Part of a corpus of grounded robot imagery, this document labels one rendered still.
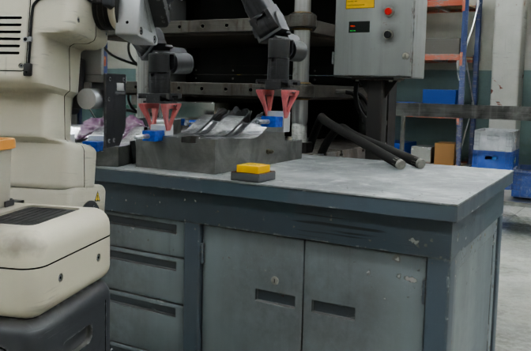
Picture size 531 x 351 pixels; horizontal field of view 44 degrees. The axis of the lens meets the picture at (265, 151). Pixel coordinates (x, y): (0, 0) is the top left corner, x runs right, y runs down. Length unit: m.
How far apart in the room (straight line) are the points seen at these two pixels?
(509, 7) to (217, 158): 6.51
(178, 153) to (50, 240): 0.79
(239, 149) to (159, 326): 0.53
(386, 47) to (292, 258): 1.05
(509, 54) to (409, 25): 5.57
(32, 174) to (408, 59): 1.41
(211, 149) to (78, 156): 0.41
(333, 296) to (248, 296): 0.23
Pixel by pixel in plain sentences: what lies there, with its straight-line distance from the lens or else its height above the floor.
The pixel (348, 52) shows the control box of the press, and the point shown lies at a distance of 2.42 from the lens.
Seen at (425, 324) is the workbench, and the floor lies 0.53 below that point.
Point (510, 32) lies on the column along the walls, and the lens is 7.91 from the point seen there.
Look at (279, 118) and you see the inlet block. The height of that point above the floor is 0.94.
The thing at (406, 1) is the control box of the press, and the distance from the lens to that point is 2.37.
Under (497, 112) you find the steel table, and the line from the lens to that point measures 4.98.
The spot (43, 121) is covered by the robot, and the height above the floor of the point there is 0.95.
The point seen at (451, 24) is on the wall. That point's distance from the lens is 8.38.
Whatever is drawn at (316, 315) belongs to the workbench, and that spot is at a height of 0.49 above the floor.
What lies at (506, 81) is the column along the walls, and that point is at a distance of 7.88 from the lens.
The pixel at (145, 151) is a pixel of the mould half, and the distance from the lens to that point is 1.79.
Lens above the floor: 1.02
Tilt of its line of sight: 5 degrees down
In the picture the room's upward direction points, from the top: 1 degrees clockwise
